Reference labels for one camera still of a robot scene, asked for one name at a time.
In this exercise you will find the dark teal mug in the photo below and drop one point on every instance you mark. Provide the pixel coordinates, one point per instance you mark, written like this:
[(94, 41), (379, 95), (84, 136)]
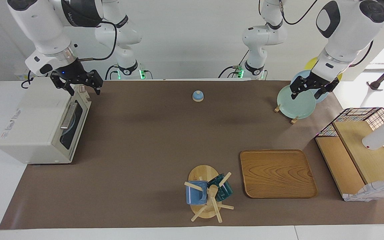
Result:
[(226, 191)]

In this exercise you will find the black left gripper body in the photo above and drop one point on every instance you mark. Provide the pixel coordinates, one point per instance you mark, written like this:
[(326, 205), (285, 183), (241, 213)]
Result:
[(313, 82)]

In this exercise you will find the brown table mat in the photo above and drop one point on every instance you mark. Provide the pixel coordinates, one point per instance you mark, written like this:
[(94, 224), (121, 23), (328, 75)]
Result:
[(145, 140)]

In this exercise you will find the wooden serving tray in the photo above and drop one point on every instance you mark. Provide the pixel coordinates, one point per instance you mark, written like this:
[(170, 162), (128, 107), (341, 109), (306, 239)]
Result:
[(277, 173)]

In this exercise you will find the white cup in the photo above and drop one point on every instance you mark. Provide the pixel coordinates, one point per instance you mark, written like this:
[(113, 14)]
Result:
[(378, 138)]

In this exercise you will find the yellow plate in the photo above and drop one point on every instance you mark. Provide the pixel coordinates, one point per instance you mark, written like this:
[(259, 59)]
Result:
[(312, 63)]

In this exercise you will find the pale blue racked plate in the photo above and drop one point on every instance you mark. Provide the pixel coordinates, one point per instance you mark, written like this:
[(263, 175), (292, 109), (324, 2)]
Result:
[(303, 75)]

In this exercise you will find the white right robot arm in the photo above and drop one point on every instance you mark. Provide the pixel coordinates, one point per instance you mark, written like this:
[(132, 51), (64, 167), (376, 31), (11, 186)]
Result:
[(45, 26)]

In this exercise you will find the mint green plate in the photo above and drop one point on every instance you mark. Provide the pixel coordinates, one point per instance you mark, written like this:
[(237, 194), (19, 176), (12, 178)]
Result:
[(295, 107)]

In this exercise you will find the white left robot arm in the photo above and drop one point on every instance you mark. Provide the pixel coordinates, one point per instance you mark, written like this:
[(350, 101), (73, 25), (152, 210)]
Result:
[(348, 30)]

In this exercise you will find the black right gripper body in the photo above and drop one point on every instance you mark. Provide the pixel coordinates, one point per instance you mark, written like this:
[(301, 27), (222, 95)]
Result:
[(75, 75)]

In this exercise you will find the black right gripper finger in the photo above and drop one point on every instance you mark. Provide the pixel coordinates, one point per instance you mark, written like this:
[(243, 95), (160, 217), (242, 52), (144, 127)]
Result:
[(69, 89), (98, 87)]

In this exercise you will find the light blue plate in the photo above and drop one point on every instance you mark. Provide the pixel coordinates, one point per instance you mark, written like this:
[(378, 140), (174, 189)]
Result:
[(75, 120)]

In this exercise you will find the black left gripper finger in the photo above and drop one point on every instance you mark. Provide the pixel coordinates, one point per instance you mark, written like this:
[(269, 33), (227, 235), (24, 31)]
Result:
[(320, 92), (295, 93)]

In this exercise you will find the glass oven door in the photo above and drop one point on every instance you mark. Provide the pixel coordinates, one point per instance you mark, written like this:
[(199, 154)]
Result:
[(70, 140)]

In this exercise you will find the wooden plate rack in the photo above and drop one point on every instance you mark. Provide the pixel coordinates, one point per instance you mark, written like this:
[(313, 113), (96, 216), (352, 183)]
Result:
[(277, 108)]

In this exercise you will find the white toaster oven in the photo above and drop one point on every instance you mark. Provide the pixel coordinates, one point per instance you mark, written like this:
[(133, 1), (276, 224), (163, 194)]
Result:
[(28, 123)]

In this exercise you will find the wooden shelf box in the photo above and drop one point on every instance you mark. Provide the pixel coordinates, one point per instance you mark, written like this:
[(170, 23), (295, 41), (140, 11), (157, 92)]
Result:
[(362, 156)]

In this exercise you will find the white patterned cloth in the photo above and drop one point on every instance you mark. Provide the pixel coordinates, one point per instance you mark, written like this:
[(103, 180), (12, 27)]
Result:
[(372, 191)]

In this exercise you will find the green lit base connector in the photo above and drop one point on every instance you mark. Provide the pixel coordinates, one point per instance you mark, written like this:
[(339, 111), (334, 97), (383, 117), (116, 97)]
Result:
[(238, 71), (144, 74)]

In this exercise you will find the wooden mug tree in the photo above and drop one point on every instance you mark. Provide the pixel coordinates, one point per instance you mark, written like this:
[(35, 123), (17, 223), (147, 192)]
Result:
[(203, 173)]

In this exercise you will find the blue mug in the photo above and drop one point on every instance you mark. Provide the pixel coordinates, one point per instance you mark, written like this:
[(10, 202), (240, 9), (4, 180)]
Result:
[(195, 197)]

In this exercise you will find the small blue dome bell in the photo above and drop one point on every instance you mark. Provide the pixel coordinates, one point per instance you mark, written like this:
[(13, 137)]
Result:
[(198, 96)]

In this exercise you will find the white power strip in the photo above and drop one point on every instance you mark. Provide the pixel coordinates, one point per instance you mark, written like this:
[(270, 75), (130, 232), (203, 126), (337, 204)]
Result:
[(20, 76)]

